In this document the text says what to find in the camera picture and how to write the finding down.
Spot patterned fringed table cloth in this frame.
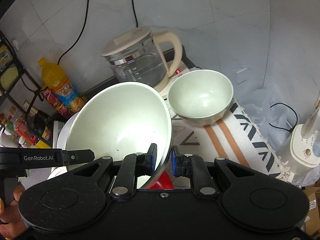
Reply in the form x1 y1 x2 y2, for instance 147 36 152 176
169 101 293 183

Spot pale green bowl front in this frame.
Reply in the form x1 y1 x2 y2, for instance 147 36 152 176
66 82 172 189

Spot black metal shelf rack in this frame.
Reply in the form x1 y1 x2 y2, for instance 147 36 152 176
0 29 53 148

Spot white plate brown rim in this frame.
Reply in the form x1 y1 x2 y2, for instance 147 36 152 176
47 166 67 180

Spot right black power cable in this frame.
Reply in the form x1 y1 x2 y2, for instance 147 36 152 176
125 0 139 28

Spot cardboard box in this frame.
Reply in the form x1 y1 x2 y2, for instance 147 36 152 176
303 186 319 236

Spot glass electric kettle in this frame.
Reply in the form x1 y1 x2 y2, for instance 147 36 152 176
101 26 183 92

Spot black power cable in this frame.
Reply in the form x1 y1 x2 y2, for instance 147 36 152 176
57 0 90 66
125 0 139 28

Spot left black power cable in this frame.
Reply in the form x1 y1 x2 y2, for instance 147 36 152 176
57 0 90 66

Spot soy sauce jug red handle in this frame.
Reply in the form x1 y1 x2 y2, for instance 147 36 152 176
14 118 52 148

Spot pale green bowl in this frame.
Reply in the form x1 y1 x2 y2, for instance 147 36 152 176
66 82 172 189
167 69 234 126

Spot white plate Baking print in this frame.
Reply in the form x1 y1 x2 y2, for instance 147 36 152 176
56 113 78 150

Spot white utensil sterilizer holder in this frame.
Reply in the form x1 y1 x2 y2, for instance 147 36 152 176
277 124 319 179

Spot orange juice bottle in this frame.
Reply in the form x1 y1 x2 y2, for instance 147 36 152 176
38 57 87 113

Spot cream kettle base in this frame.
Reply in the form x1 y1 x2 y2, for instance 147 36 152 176
159 60 190 100

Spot blue thermos bottle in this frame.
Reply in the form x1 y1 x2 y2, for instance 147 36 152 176
312 138 320 157

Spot red and black bowl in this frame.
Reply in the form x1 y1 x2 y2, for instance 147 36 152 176
147 171 174 190

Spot person's left hand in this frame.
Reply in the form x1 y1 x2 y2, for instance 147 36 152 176
0 183 28 239

